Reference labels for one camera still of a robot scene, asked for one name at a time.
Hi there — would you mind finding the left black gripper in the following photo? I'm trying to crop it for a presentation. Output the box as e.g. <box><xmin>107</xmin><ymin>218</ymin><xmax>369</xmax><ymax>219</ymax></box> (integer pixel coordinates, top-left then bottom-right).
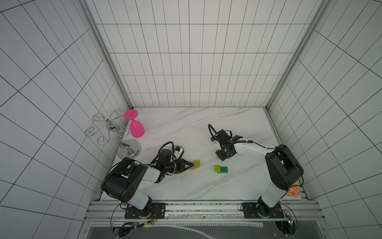
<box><xmin>165</xmin><ymin>158</ymin><xmax>193</xmax><ymax>174</ymax></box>

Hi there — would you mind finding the pink plastic wine glass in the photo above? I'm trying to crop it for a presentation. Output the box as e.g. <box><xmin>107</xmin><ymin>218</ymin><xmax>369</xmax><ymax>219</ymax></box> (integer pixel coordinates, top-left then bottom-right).
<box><xmin>124</xmin><ymin>110</ymin><xmax>145</xmax><ymax>138</ymax></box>

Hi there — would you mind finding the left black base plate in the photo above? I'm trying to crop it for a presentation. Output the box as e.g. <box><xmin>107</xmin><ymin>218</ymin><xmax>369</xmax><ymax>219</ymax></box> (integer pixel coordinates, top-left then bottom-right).
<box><xmin>124</xmin><ymin>203</ymin><xmax>166</xmax><ymax>220</ymax></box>

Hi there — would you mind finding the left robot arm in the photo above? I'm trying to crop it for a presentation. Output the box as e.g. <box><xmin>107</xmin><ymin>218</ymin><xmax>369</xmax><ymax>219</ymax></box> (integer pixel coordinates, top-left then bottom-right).
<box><xmin>101</xmin><ymin>149</ymin><xmax>194</xmax><ymax>217</ymax></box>

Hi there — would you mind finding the dark green long lego brick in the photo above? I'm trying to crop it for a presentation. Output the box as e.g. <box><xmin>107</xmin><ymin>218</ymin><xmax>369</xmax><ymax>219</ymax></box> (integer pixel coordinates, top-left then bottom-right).
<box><xmin>219</xmin><ymin>166</ymin><xmax>228</xmax><ymax>173</ymax></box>

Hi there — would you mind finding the orange white patterned bowl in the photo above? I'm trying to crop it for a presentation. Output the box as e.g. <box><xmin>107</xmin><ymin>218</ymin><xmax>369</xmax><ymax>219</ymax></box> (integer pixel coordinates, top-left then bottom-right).
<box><xmin>287</xmin><ymin>183</ymin><xmax>301</xmax><ymax>197</ymax></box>

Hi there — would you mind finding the silver wire glass rack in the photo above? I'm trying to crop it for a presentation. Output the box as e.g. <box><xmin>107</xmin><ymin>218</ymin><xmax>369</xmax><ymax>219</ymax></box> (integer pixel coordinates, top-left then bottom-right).
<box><xmin>84</xmin><ymin>110</ymin><xmax>141</xmax><ymax>159</ymax></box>

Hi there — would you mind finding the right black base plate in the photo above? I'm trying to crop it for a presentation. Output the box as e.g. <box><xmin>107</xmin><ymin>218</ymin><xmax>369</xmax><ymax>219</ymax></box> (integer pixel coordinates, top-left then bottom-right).
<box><xmin>241</xmin><ymin>202</ymin><xmax>285</xmax><ymax>219</ymax></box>

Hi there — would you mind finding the aluminium mounting rail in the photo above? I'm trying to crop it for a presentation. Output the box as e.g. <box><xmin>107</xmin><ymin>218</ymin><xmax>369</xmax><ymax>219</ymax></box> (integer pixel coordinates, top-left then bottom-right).
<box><xmin>85</xmin><ymin>200</ymin><xmax>324</xmax><ymax>224</ymax></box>

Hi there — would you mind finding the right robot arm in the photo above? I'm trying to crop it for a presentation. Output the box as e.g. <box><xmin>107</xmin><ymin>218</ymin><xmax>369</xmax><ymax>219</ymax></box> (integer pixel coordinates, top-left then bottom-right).
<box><xmin>209</xmin><ymin>125</ymin><xmax>304</xmax><ymax>212</ymax></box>

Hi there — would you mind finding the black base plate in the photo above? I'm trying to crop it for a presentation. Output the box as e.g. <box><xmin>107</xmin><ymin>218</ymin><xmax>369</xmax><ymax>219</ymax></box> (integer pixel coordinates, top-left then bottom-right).
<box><xmin>241</xmin><ymin>202</ymin><xmax>285</xmax><ymax>219</ymax></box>
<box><xmin>124</xmin><ymin>203</ymin><xmax>166</xmax><ymax>220</ymax></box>

